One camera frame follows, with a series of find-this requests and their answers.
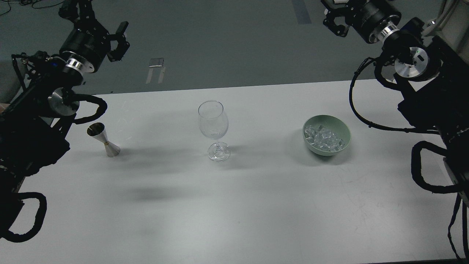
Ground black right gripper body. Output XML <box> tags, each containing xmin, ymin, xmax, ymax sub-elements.
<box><xmin>321</xmin><ymin>0</ymin><xmax>402</xmax><ymax>44</ymax></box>

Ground steel cocktail jigger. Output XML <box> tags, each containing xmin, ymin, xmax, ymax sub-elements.
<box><xmin>86</xmin><ymin>122</ymin><xmax>121</xmax><ymax>158</ymax></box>

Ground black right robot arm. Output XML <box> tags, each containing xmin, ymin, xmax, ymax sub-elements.
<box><xmin>322</xmin><ymin>0</ymin><xmax>469</xmax><ymax>257</ymax></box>

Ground clear wine glass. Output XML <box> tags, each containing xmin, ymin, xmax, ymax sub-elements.
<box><xmin>198</xmin><ymin>100</ymin><xmax>230</xmax><ymax>162</ymax></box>

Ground black floor cables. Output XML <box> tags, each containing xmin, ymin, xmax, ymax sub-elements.
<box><xmin>0</xmin><ymin>0</ymin><xmax>64</xmax><ymax>16</ymax></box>

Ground pile of clear ice cubes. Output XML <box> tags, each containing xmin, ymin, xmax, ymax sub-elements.
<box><xmin>303</xmin><ymin>125</ymin><xmax>345</xmax><ymax>152</ymax></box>

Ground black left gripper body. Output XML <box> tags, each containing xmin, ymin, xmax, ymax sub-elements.
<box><xmin>59</xmin><ymin>0</ymin><xmax>119</xmax><ymax>73</ymax></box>

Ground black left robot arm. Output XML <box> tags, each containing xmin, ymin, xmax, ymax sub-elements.
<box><xmin>0</xmin><ymin>0</ymin><xmax>130</xmax><ymax>243</ymax></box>

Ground green ceramic bowl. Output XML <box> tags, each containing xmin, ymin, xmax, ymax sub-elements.
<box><xmin>302</xmin><ymin>115</ymin><xmax>351</xmax><ymax>157</ymax></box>

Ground grey metal floor plate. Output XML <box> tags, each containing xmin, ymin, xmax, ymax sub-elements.
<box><xmin>148</xmin><ymin>58</ymin><xmax>164</xmax><ymax>67</ymax></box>

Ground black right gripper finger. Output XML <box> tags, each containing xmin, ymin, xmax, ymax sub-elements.
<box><xmin>323</xmin><ymin>18</ymin><xmax>350</xmax><ymax>37</ymax></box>

